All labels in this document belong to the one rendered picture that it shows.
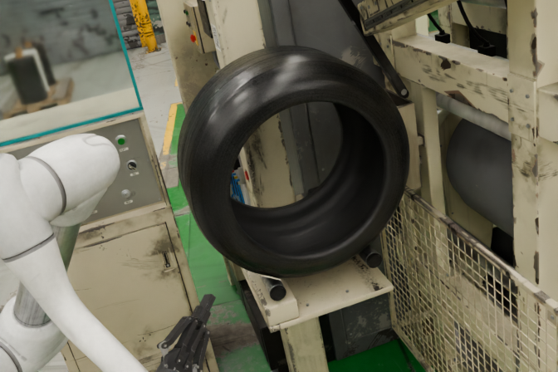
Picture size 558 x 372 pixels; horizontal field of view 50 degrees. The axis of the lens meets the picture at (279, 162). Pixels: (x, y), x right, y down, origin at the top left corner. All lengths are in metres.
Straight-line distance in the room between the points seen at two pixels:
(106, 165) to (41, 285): 0.27
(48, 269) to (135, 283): 1.18
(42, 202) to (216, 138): 0.42
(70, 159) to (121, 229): 1.04
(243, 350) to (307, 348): 0.69
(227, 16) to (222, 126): 0.43
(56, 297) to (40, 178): 0.22
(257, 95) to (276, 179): 0.54
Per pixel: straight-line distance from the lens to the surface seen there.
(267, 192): 1.88
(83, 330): 1.20
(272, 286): 1.60
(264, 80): 1.39
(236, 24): 1.72
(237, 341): 2.93
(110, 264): 2.30
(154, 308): 2.42
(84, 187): 1.24
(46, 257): 1.19
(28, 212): 1.17
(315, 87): 1.40
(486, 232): 2.59
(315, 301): 1.71
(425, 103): 1.93
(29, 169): 1.19
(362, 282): 1.76
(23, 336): 1.64
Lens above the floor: 1.83
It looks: 23 degrees down
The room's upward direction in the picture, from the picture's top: 11 degrees counter-clockwise
